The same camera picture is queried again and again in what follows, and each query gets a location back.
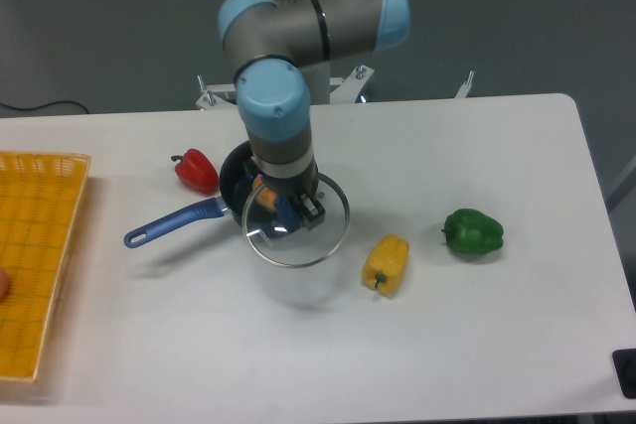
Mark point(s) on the dark blue saucepan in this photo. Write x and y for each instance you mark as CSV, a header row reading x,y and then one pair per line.
x,y
236,178

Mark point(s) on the white metal frame bracket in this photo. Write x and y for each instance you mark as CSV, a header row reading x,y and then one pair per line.
x,y
342,89

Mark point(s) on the glass pot lid blue knob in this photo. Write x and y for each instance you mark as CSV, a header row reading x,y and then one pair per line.
x,y
281,240

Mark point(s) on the black table corner device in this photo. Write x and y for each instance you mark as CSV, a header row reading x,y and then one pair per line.
x,y
625,367

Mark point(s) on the red bell pepper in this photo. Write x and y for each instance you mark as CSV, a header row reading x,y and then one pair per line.
x,y
196,172

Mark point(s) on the yellow bell pepper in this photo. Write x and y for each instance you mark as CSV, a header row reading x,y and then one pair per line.
x,y
385,265

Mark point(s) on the grey table leg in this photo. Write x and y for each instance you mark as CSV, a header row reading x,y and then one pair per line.
x,y
621,186

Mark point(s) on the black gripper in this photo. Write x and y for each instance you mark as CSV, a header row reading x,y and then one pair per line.
x,y
310,212

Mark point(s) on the orange toy shrimp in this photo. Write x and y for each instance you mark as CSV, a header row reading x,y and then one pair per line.
x,y
266,198

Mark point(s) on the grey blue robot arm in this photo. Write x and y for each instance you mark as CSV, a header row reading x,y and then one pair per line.
x,y
268,44

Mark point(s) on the yellow woven basket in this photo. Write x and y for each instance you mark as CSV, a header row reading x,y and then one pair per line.
x,y
41,193

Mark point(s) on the green bell pepper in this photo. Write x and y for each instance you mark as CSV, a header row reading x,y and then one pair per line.
x,y
468,231

